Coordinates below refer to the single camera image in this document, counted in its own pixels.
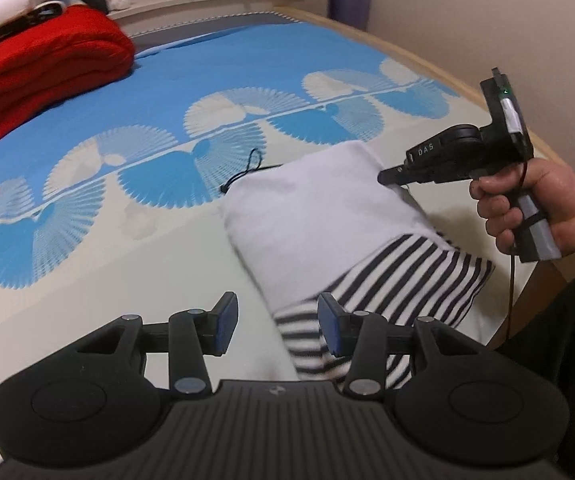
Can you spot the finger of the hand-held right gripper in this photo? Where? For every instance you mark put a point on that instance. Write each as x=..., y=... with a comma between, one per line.
x=412, y=175

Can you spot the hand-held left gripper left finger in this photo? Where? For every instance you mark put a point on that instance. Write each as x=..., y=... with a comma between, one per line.
x=227, y=322

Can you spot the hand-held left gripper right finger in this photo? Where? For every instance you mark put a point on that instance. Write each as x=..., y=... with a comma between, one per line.
x=328, y=325

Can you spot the white black striped hoodie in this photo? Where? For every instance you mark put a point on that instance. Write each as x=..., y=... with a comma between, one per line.
x=317, y=200

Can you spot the person's right hand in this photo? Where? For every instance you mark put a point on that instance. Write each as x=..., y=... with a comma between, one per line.
x=572, y=210

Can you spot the purple box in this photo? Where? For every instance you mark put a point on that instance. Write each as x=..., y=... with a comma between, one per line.
x=350, y=5

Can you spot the person's black clothing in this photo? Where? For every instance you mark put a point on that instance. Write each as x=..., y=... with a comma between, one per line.
x=567, y=350

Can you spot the blue white patterned bed sheet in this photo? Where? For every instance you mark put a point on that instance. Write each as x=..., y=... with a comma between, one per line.
x=217, y=60

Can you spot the white window ledge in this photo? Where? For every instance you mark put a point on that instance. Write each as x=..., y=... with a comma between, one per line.
x=192, y=5

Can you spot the red folded blanket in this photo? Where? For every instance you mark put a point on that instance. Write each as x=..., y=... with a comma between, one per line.
x=42, y=70

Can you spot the white folded blanket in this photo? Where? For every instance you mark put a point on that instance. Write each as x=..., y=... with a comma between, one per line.
x=2, y=7

